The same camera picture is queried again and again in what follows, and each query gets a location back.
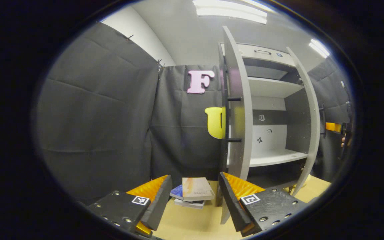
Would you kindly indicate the blue book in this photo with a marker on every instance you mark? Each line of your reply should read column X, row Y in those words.
column 177, row 192

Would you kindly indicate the grey cabinet door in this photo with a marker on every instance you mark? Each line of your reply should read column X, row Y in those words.
column 240, row 116
column 313, row 126

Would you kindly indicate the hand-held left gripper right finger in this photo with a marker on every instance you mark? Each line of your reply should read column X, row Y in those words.
column 233, row 206

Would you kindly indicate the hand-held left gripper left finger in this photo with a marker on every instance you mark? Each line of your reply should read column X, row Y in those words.
column 160, row 203

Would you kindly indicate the large ceiling light panel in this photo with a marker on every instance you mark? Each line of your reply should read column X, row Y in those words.
column 230, row 11

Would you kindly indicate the beige book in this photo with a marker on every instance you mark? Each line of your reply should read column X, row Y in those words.
column 197, row 190

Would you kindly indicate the grey cabinet drawer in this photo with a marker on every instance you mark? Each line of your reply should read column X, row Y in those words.
column 245, row 51

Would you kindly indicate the small ceiling light panel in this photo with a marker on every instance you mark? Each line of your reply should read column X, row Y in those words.
column 319, row 48

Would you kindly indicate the grey cabinet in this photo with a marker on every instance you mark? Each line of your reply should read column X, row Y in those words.
column 268, row 88

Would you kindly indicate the grey book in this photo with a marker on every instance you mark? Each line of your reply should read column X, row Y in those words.
column 188, row 204

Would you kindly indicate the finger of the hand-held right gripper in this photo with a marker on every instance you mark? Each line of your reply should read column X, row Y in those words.
column 333, row 127

